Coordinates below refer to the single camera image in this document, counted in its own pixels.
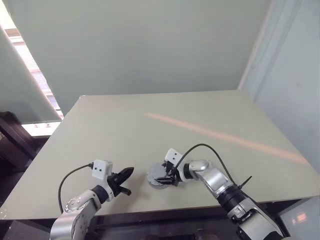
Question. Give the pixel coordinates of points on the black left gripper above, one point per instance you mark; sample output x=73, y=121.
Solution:
x=115, y=183

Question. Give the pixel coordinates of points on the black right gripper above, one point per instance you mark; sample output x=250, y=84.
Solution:
x=176, y=178

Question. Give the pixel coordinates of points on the grey round motor lid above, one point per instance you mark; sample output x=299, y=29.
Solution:
x=156, y=172

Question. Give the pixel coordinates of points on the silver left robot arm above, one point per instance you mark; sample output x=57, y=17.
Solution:
x=75, y=207

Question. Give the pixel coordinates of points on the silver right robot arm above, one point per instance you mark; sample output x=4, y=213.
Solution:
x=215, y=177

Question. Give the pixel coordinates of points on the dark wooden cabinet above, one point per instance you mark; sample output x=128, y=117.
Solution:
x=15, y=145

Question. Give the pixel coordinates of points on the bright window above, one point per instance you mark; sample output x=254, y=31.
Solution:
x=32, y=70

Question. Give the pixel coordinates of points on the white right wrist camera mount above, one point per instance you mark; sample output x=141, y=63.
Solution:
x=173, y=156

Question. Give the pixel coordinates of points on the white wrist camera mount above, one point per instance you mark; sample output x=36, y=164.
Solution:
x=173, y=156
x=100, y=171

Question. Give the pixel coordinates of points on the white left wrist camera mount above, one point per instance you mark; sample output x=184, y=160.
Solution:
x=100, y=171

